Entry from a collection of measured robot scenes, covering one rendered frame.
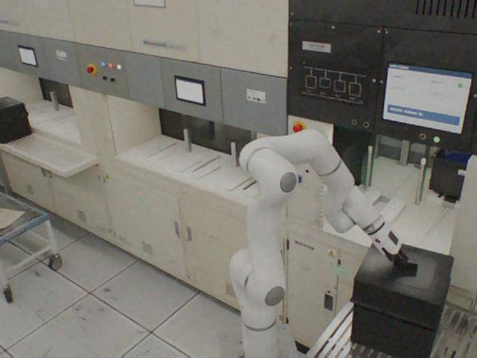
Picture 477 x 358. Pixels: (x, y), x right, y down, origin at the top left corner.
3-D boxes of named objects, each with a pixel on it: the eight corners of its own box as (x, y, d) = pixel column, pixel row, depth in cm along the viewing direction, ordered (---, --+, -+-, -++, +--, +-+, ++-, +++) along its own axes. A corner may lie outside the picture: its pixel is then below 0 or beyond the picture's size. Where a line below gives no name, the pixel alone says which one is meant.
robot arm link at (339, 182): (304, 194, 145) (344, 241, 164) (344, 160, 144) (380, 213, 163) (291, 179, 152) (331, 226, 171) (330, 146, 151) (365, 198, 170)
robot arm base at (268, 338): (237, 381, 162) (234, 343, 153) (231, 339, 178) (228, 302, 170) (291, 374, 163) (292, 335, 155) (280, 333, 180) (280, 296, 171)
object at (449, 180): (423, 195, 238) (433, 137, 223) (436, 179, 252) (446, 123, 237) (475, 209, 225) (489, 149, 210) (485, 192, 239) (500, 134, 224)
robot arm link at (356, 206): (360, 232, 161) (382, 214, 160) (336, 202, 161) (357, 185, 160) (356, 228, 169) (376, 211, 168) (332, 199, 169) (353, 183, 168)
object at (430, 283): (348, 302, 166) (352, 272, 160) (372, 255, 188) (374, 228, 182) (437, 330, 153) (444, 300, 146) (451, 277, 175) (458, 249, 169)
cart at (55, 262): (-62, 257, 361) (-85, 203, 338) (1, 225, 397) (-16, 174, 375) (9, 306, 309) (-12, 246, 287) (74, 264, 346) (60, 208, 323)
